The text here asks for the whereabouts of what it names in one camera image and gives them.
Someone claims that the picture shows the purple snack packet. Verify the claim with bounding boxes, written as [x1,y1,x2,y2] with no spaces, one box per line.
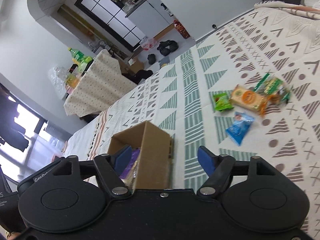
[120,148,140,183]

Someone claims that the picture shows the blue snack packet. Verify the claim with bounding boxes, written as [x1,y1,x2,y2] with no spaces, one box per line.
[226,112,255,146]

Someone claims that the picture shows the small green snack packet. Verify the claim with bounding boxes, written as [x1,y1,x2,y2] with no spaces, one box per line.
[213,93,234,112]

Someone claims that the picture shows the orange biscuit packet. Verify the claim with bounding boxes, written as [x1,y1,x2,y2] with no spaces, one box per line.
[230,85,272,115]

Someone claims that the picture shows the green cracker packet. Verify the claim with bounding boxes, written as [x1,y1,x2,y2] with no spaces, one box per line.
[253,73,292,105]

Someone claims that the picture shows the operator hand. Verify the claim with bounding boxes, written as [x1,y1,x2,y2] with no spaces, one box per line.
[6,232,20,240]

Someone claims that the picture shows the brown cardboard box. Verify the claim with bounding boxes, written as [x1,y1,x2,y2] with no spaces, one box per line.
[107,121,171,190]

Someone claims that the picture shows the hanging dark clothes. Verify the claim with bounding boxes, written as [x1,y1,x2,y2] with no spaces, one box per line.
[1,87,29,152]

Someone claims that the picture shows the table with dotted cloth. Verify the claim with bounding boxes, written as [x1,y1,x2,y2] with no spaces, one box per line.
[63,49,137,117]

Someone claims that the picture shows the patterned bed blanket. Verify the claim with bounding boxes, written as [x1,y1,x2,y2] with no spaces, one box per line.
[64,6,319,239]

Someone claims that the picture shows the single black slipper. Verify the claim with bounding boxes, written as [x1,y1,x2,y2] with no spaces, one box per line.
[147,54,156,65]

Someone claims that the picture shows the green soda bottle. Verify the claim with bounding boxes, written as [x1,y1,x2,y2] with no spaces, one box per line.
[68,48,92,65]

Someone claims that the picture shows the red white plastic bag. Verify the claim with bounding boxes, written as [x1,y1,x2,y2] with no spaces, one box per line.
[139,36,158,51]

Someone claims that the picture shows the black shoes pair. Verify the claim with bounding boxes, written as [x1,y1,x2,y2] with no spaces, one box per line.
[157,40,178,56]

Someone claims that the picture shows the white kitchen cabinet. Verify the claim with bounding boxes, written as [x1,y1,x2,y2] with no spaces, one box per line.
[127,0,174,37]

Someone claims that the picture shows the black framed glass door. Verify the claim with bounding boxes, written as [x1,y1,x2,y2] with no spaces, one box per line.
[75,0,145,52]

